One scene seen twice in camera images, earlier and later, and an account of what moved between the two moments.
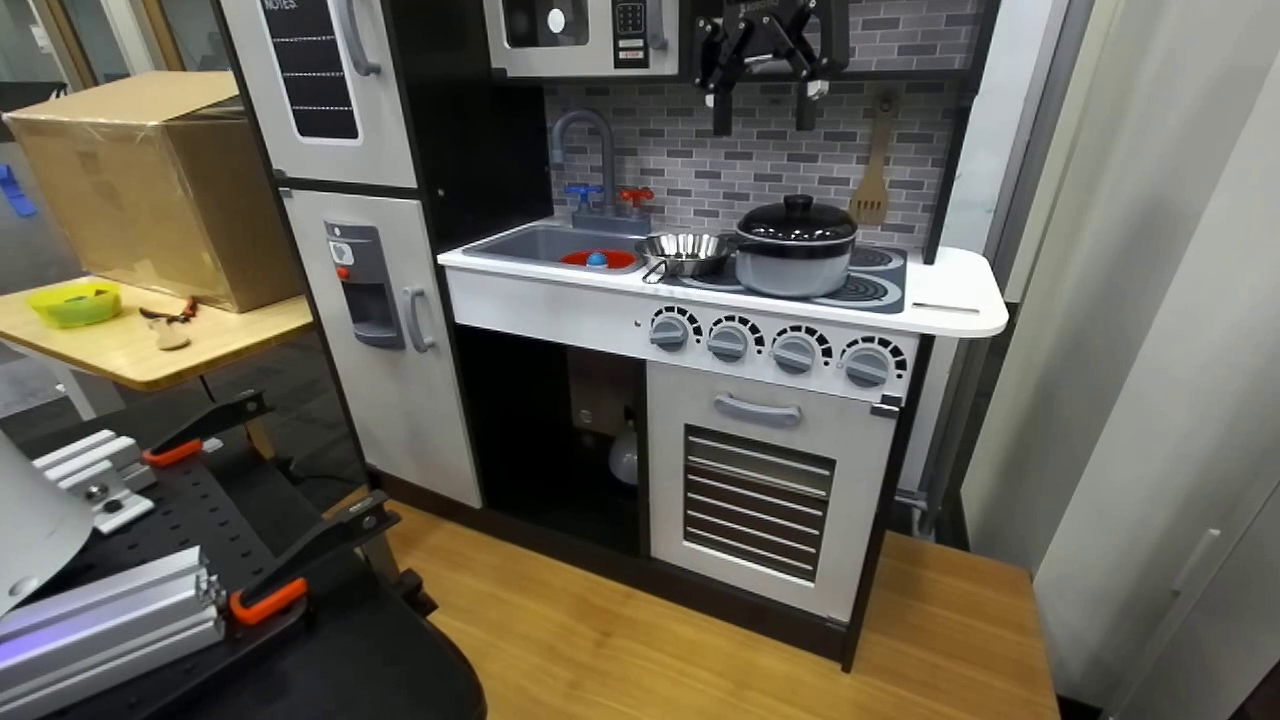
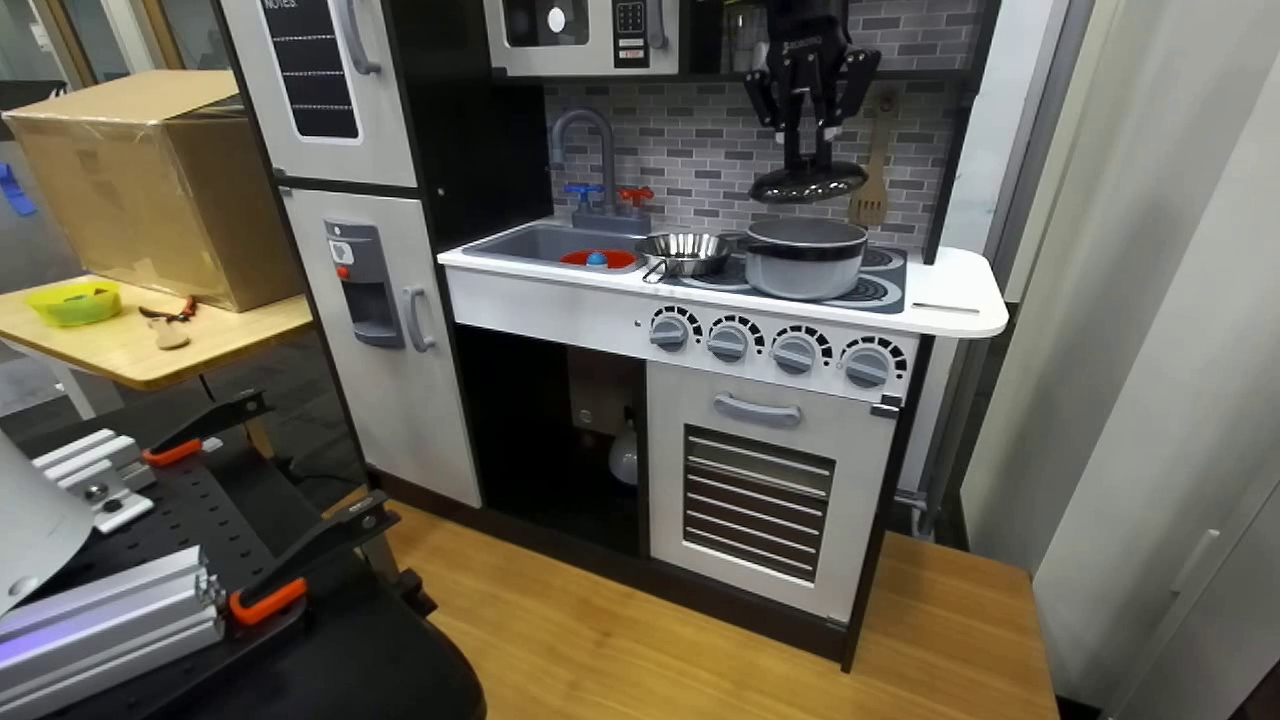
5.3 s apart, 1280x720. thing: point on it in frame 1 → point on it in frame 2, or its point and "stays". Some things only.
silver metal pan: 692,259 stays
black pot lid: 798,220 → 804,187
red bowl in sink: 610,259 stays
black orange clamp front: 289,583 stays
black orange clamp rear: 196,426 stays
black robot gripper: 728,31 → 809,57
